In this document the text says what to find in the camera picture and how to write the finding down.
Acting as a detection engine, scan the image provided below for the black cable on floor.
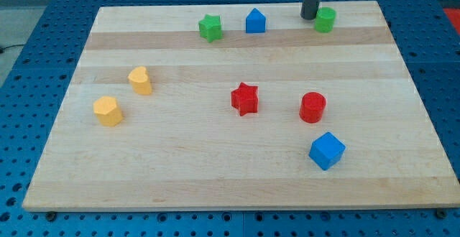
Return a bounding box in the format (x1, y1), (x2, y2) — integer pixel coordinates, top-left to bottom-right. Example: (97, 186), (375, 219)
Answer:
(0, 43), (25, 54)

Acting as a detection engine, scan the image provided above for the green cylinder block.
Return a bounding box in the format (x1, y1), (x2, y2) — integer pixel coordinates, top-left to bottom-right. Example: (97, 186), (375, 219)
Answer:
(314, 7), (336, 33)

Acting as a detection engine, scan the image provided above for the yellow hexagon block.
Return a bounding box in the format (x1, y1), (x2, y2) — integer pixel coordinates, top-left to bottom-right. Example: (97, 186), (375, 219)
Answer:
(93, 96), (124, 126)

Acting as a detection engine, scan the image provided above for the green star block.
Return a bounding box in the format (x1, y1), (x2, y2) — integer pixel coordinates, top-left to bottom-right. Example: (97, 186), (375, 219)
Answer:
(198, 14), (223, 42)

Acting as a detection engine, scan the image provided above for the red star block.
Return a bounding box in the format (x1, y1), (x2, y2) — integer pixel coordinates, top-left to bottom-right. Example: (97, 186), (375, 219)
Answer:
(231, 82), (259, 116)

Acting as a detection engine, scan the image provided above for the yellow heart block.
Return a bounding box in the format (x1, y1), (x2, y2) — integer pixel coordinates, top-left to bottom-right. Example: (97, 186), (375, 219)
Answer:
(128, 66), (152, 95)

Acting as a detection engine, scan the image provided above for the blue cube block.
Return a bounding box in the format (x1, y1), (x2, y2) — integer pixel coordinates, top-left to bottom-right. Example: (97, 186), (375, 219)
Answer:
(308, 132), (346, 170)

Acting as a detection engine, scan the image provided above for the light wooden board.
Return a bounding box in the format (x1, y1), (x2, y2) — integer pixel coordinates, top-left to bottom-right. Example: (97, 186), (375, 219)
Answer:
(22, 1), (459, 212)

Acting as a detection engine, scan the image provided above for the blue triangle house block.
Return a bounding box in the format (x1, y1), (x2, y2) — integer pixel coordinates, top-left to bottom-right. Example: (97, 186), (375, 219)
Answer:
(245, 8), (266, 34)

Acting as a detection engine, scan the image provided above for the red cylinder block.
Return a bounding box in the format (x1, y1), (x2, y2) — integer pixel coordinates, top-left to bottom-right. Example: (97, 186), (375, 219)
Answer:
(299, 92), (326, 124)

